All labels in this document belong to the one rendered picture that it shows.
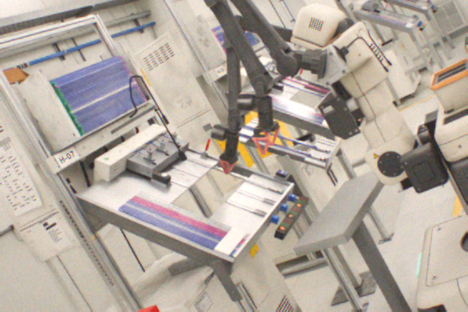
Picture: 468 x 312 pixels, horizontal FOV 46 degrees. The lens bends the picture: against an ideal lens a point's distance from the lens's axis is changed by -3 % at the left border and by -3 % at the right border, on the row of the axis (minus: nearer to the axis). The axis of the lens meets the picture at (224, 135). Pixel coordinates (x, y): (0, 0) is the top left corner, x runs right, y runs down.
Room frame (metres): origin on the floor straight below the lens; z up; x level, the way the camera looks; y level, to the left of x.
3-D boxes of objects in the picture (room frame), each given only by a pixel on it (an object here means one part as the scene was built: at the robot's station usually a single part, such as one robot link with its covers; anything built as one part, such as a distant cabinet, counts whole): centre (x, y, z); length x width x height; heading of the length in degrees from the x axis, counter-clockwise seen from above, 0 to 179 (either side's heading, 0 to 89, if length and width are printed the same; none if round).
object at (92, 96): (2.61, 0.43, 1.52); 0.51 x 0.13 x 0.27; 148
